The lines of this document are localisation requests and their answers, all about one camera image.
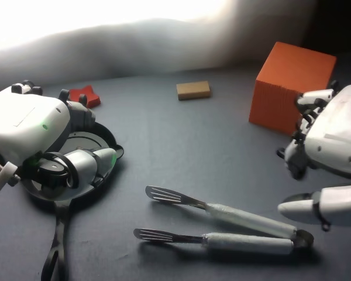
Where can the white backdrop sheet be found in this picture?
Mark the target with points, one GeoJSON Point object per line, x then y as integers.
{"type": "Point", "coordinates": [134, 52]}

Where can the tan wooden block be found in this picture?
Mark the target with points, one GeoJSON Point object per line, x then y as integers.
{"type": "Point", "coordinates": [193, 90]}

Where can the black frying pan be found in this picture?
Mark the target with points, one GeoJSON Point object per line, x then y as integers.
{"type": "Point", "coordinates": [60, 228]}

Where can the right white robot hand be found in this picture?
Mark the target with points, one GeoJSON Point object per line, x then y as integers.
{"type": "Point", "coordinates": [339, 134]}

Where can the grey table cloth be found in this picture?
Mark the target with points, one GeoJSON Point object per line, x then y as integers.
{"type": "Point", "coordinates": [193, 152]}

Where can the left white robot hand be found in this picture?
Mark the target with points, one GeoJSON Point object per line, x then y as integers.
{"type": "Point", "coordinates": [20, 117]}

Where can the orange cube block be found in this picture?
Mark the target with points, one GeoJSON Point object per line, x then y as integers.
{"type": "Point", "coordinates": [283, 82]}

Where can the red star block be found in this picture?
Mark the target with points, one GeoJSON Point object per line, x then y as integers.
{"type": "Point", "coordinates": [90, 95]}

